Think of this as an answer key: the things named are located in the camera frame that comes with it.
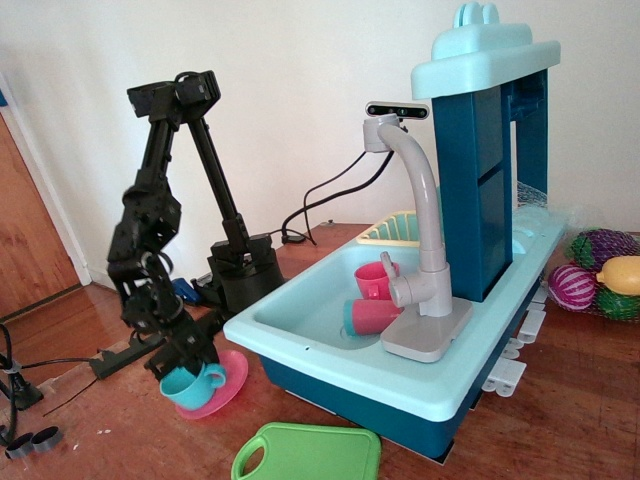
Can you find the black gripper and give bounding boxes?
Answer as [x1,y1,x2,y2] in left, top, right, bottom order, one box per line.
[144,312,223,381]

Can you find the teal plastic cup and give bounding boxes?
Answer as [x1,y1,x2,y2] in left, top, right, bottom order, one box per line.
[159,364,227,410]

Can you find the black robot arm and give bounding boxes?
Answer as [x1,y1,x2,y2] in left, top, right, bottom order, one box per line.
[107,70,285,380]

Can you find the lying pink cup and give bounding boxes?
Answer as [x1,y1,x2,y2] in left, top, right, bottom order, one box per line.
[343,299,403,336]

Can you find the upright pink cup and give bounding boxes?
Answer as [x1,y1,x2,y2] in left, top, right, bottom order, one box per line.
[354,261,391,300]

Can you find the blue toy kitchen sink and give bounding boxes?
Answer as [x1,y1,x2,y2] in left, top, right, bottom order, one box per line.
[224,2,564,458]

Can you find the pink plastic plate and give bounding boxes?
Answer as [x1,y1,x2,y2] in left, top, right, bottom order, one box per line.
[175,350,249,420]

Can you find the black power strip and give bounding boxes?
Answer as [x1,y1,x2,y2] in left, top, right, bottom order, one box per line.
[89,333,165,380]

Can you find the green plastic cutting board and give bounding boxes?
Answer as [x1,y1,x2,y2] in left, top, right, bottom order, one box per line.
[231,422,382,479]

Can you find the black tape roll right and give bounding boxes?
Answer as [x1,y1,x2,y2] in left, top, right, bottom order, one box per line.
[31,426,64,453]

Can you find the black tape roll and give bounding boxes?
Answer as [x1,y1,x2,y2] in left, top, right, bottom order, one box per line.
[31,426,64,453]
[5,432,34,460]

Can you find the black tripod stand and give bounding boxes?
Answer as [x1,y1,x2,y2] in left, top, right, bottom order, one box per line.
[0,322,96,446]

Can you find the black tape roll left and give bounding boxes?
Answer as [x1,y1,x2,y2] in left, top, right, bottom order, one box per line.
[5,432,34,460]

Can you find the wooden door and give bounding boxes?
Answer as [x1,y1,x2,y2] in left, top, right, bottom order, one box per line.
[1,122,80,319]

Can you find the grey toy faucet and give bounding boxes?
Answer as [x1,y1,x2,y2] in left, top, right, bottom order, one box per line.
[363,114,473,363]

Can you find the yellow dish rack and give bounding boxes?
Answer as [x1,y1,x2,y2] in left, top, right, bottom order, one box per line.
[356,210,420,247]

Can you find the white plastic clips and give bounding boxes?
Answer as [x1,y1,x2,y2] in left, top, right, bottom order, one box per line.
[482,287,547,398]

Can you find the black webcam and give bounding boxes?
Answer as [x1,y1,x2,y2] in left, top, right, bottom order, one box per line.
[365,101,430,120]

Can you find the net bag of toy vegetables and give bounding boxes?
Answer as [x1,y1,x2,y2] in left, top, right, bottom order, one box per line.
[547,228,639,323]

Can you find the yellow toy lemon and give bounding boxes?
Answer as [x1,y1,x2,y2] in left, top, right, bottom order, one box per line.
[596,256,640,296]

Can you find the black camera cable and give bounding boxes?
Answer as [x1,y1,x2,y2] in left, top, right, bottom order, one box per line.
[281,148,396,246]

